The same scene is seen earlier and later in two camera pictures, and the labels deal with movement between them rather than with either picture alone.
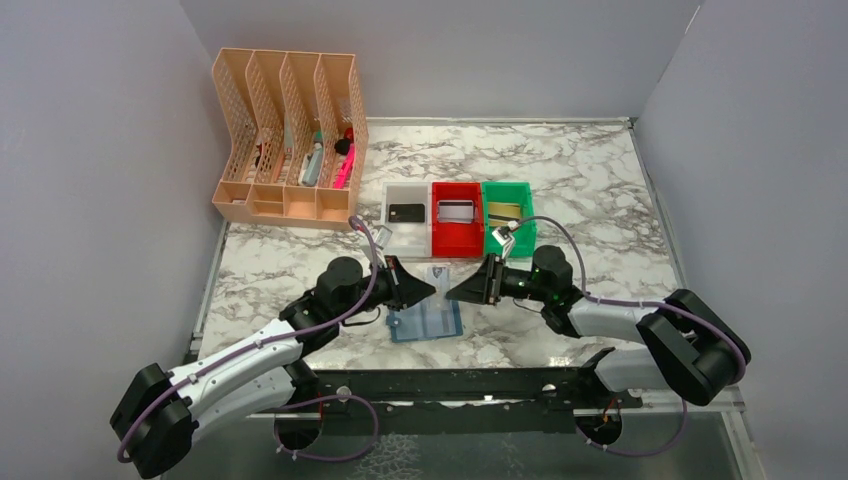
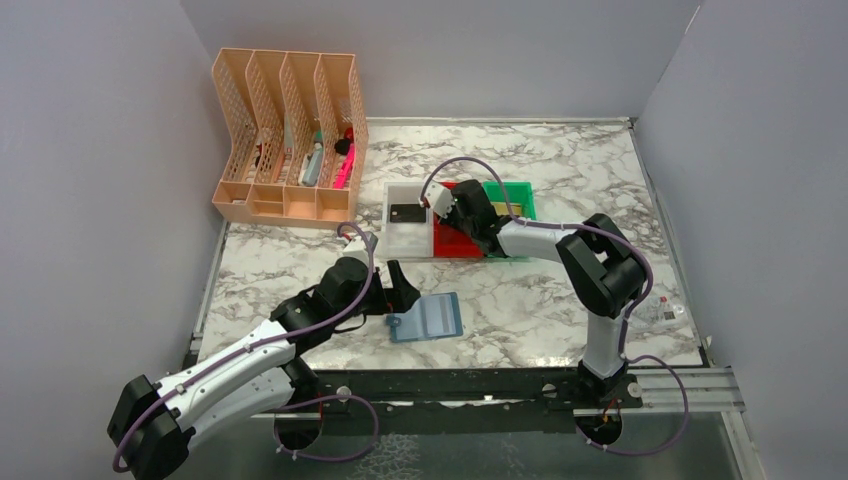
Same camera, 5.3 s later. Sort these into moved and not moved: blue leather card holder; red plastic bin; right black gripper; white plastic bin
Moved: right black gripper
Not moved: red plastic bin; blue leather card holder; white plastic bin
